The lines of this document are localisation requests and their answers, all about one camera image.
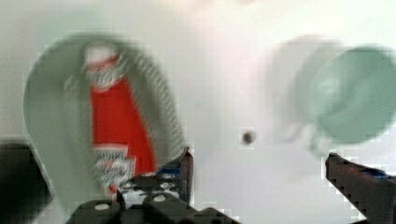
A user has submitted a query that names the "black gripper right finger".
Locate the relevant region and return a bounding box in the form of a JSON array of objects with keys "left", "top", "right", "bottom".
[{"left": 325, "top": 153, "right": 396, "bottom": 224}]

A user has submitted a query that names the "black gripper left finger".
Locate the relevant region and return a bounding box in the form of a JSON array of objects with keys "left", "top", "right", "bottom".
[{"left": 117, "top": 147, "right": 193, "bottom": 207}]

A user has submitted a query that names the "red plush ketchup bottle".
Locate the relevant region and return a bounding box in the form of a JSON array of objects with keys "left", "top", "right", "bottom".
[{"left": 84, "top": 43, "right": 156, "bottom": 193}]

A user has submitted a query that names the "green mug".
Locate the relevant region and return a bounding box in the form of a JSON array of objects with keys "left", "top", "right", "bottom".
[{"left": 291, "top": 45, "right": 395, "bottom": 156}]

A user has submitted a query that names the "black cylinder lower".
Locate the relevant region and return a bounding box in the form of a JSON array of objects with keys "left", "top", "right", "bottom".
[{"left": 0, "top": 142, "right": 52, "bottom": 224}]

